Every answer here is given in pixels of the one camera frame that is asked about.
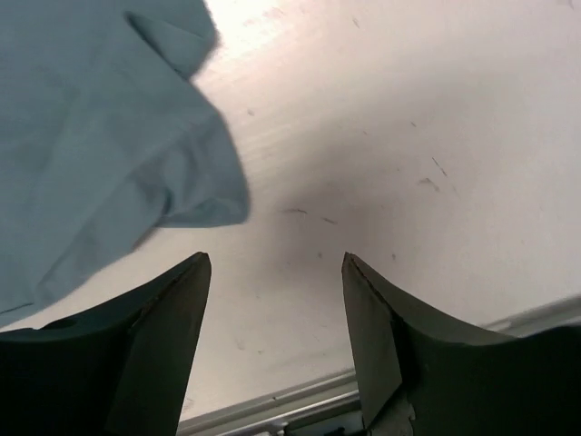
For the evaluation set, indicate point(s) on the teal blue t-shirt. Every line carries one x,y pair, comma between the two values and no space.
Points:
103,139

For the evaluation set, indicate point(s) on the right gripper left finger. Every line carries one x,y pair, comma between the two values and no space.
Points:
119,368

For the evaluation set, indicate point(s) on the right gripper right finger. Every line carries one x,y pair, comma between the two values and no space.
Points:
421,371

